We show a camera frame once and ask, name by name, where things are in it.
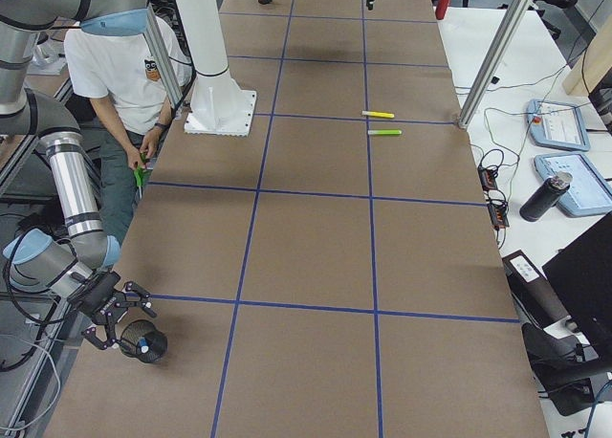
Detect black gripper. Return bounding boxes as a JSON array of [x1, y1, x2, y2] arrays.
[[67, 272, 157, 350]]

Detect blue highlighter marker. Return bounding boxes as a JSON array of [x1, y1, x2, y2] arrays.
[[138, 338, 149, 354]]

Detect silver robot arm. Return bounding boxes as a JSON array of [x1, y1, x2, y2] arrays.
[[1, 0, 167, 362]]

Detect right black mesh cup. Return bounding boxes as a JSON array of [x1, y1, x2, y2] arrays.
[[119, 319, 167, 363]]

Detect yellow highlighter marker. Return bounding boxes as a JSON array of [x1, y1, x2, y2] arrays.
[[361, 110, 395, 120]]

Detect green highlighter marker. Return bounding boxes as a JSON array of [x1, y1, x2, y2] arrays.
[[367, 129, 403, 136]]

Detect person in white shirt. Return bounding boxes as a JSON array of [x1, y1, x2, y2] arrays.
[[64, 29, 173, 242]]

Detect upper blue teach pendant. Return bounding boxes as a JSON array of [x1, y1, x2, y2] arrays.
[[526, 99, 590, 152]]

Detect blue teach pendant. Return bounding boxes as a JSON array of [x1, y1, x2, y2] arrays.
[[526, 99, 590, 152], [534, 151, 611, 217]]

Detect black water bottle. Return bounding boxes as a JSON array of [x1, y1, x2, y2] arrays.
[[519, 171, 573, 222]]

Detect lower blue teach pendant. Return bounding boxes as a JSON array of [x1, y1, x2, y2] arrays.
[[534, 151, 611, 217]]

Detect aluminium frame post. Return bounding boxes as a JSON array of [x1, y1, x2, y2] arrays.
[[457, 0, 533, 129]]

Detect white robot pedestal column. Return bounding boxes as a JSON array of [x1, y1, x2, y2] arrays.
[[176, 0, 257, 137]]

